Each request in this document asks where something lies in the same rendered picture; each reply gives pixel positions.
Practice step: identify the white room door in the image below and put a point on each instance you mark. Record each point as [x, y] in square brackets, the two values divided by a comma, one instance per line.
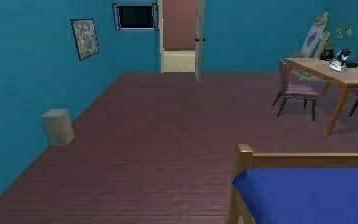
[199, 40]

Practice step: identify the beige bin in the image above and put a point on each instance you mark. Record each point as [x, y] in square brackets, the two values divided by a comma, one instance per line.
[58, 126]

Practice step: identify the wooden bed with blue cover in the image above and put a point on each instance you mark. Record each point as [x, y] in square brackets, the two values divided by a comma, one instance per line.
[303, 193]

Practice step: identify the easel with painted canvas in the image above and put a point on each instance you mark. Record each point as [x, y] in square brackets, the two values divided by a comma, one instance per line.
[313, 40]

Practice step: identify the house plant in black pot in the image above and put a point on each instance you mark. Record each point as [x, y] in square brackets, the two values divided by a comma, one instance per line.
[330, 43]

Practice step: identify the wooden table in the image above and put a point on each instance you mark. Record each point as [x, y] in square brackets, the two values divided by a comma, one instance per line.
[347, 78]

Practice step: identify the black dish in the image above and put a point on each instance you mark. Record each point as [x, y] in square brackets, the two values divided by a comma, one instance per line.
[353, 64]

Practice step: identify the dark window with grey frame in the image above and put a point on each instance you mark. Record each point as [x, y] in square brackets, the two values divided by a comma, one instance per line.
[136, 16]

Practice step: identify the framed grey wall picture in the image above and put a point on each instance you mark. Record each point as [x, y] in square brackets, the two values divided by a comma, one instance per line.
[84, 39]

